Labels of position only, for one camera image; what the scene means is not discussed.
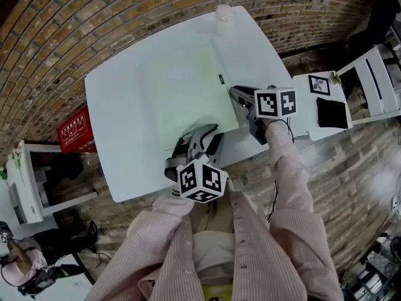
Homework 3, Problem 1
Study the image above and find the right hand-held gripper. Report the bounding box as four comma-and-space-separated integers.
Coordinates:
229, 85, 297, 146

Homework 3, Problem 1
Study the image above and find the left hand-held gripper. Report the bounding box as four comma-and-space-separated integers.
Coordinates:
164, 123, 229, 204

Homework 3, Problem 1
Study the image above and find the light green folder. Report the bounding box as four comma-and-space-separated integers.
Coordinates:
142, 38, 241, 152

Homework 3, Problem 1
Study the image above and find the person's right forearm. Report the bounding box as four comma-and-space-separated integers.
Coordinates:
264, 120, 317, 219

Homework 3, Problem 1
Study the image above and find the person's left forearm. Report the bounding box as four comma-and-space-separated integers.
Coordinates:
125, 195, 196, 263

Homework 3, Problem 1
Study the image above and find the white open shelf unit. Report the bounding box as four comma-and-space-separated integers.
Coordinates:
336, 45, 401, 125

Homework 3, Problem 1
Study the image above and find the white open cabinet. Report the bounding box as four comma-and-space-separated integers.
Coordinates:
6, 139, 100, 226

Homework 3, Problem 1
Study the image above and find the small white side table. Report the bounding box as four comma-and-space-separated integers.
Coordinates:
292, 70, 354, 142

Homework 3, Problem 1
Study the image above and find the pale pink bottle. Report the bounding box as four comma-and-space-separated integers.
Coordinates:
214, 4, 236, 36

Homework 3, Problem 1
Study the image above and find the black cloth pouch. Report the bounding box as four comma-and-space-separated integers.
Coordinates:
315, 97, 350, 130

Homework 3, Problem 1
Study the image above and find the red sign board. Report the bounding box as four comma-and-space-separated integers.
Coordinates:
56, 106, 98, 154

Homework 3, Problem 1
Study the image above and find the pink striped shirt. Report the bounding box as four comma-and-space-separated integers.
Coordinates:
84, 180, 345, 301

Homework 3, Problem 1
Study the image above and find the black office chair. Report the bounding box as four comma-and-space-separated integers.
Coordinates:
346, 0, 397, 52

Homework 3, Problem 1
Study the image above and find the yellow printed item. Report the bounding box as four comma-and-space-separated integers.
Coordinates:
200, 283, 234, 301

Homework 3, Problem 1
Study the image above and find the green leafy plant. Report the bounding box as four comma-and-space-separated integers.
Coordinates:
0, 149, 23, 182

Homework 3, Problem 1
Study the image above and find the black picture frame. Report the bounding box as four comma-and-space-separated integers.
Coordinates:
308, 74, 331, 97

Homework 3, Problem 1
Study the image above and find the thin black cable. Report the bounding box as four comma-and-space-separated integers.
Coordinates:
266, 119, 295, 223

